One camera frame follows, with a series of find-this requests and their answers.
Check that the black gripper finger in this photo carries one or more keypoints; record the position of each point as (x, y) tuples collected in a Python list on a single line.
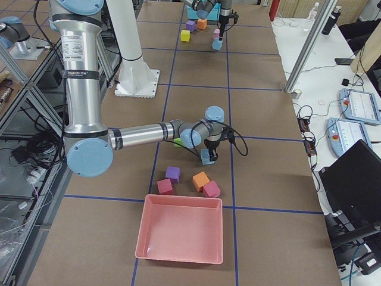
[(221, 34), (213, 156)]

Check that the light blue foam block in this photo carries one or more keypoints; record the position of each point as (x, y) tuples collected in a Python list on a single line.
[(217, 44), (205, 157)]

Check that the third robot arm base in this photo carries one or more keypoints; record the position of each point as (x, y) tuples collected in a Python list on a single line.
[(16, 38)]

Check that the pink foam block far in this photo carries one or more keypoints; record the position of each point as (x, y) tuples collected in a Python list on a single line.
[(216, 34)]

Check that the light blue plastic bin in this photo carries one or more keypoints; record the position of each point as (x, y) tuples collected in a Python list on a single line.
[(213, 15)]

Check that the orange foam block far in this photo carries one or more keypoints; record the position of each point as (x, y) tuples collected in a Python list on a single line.
[(202, 24)]

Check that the orange foam block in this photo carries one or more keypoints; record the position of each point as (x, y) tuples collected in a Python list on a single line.
[(202, 24), (199, 180)]

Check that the orange foam block near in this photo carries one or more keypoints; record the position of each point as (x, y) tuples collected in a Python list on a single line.
[(199, 180)]

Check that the purple foam block far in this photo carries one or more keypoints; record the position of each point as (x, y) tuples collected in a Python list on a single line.
[(191, 25)]

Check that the purple foam block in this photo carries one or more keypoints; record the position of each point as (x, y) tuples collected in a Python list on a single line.
[(191, 25), (173, 174)]

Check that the green foam block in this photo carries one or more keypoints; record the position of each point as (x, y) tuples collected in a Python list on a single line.
[(178, 142)]

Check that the dark pink foam block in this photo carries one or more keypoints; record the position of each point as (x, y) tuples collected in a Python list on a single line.
[(211, 190)]

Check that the yellow foam block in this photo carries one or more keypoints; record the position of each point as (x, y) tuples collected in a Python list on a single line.
[(185, 35)]

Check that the purple foam block near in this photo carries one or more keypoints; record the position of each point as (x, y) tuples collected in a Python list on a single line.
[(173, 174)]

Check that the magenta foam block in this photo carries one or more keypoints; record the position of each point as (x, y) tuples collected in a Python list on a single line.
[(165, 187)]

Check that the pink plastic tray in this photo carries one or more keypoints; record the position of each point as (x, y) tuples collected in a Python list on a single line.
[(181, 229)]

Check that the clear plastic bottle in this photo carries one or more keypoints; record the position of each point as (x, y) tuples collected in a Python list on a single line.
[(312, 14)]

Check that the orange black power strip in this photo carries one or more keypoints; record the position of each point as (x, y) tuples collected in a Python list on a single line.
[(308, 137)]

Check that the black water bottle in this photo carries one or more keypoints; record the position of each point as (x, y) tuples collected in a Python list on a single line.
[(332, 20)]

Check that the black phone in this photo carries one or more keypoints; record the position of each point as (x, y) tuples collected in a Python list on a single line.
[(343, 61)]

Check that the lower teach pendant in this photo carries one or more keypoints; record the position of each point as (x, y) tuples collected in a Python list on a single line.
[(344, 133)]

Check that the teach pendant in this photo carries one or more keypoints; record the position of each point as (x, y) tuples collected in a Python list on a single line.
[(359, 105), (344, 133)]

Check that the black laptop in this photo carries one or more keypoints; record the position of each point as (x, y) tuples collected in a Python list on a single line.
[(352, 183)]

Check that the upper teach pendant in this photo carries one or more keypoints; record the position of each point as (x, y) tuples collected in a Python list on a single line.
[(359, 105)]

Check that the black power adapter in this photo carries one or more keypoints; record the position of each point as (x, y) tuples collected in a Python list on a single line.
[(20, 154)]

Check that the aluminium frame post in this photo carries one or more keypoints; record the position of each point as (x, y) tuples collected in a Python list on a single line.
[(309, 43)]

